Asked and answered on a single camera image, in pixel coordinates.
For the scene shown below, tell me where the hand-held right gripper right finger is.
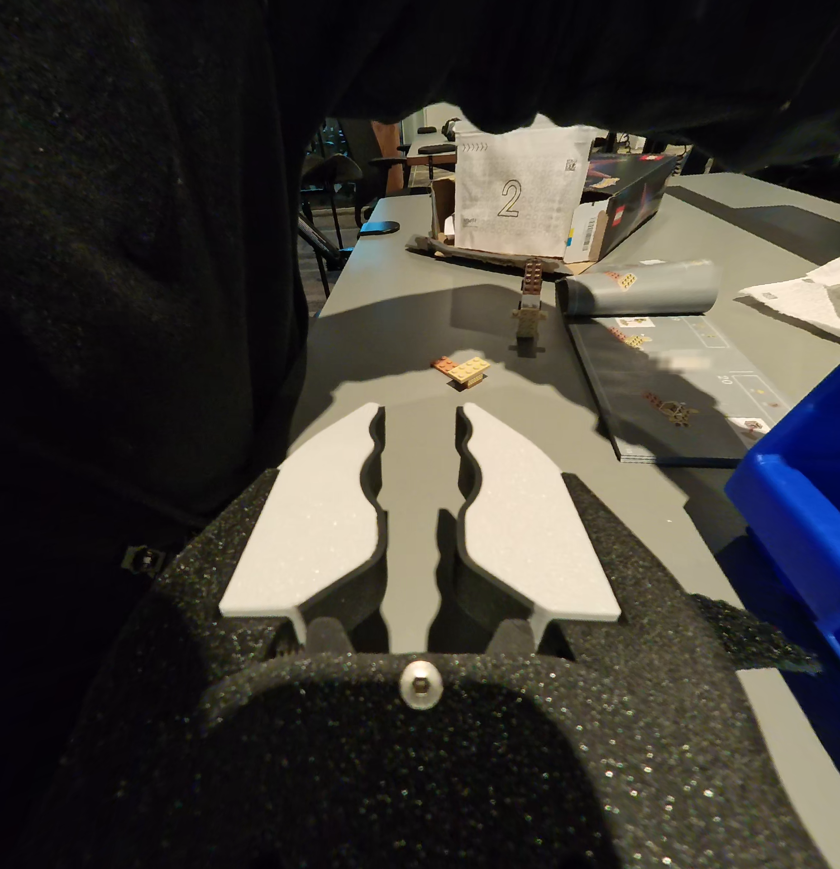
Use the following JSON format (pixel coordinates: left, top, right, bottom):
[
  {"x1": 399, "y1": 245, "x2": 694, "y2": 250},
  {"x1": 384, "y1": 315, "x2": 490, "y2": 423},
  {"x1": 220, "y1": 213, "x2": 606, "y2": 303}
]
[{"x1": 454, "y1": 402, "x2": 623, "y2": 649}]

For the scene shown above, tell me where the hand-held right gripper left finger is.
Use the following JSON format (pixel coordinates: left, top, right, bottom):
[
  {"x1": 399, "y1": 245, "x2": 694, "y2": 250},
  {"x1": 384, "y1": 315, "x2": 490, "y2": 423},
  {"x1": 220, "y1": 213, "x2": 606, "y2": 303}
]
[{"x1": 218, "y1": 402, "x2": 390, "y2": 646}]

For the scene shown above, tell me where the small tan brick assembly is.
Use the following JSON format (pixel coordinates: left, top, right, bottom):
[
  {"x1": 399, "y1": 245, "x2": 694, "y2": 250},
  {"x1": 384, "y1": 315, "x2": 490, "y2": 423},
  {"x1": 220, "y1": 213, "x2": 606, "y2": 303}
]
[{"x1": 430, "y1": 354, "x2": 492, "y2": 393}]

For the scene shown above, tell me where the blue plastic bin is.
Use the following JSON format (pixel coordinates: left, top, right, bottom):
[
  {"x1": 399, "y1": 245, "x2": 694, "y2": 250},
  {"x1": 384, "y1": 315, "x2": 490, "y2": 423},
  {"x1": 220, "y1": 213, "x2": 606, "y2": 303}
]
[{"x1": 724, "y1": 349, "x2": 840, "y2": 680}]

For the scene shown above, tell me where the grey instruction booklet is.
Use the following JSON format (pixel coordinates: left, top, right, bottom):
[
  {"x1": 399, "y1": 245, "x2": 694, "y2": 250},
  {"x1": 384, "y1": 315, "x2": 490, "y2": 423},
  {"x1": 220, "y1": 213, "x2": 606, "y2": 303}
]
[{"x1": 554, "y1": 258, "x2": 794, "y2": 469}]

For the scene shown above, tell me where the tall brown brick assembly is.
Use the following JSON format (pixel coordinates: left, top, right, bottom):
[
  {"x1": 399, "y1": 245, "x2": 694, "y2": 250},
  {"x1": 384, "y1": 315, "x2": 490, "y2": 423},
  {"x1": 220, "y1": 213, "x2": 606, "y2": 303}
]
[{"x1": 510, "y1": 257, "x2": 550, "y2": 340}]

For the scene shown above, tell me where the dark printed cardboard box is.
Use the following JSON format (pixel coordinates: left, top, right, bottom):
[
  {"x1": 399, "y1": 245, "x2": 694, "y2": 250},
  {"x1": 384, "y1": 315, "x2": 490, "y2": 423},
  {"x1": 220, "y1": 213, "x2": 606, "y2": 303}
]
[{"x1": 405, "y1": 153, "x2": 686, "y2": 278}]

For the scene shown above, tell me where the black office chair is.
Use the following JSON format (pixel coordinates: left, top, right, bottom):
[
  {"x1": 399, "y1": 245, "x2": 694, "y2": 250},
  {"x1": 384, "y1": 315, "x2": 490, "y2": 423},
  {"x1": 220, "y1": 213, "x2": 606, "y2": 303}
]
[
  {"x1": 369, "y1": 121, "x2": 410, "y2": 198},
  {"x1": 298, "y1": 153, "x2": 402, "y2": 286}
]

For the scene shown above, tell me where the crumpled white paper bag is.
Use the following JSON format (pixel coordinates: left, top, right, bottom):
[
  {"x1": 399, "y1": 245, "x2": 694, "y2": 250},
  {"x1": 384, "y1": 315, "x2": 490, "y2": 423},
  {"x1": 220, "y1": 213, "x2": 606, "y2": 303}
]
[{"x1": 735, "y1": 257, "x2": 840, "y2": 344}]

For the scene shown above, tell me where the wooden background table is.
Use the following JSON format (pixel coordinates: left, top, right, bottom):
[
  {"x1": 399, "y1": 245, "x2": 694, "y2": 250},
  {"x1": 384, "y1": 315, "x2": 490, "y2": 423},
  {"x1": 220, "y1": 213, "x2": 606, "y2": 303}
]
[{"x1": 406, "y1": 139, "x2": 458, "y2": 187}]

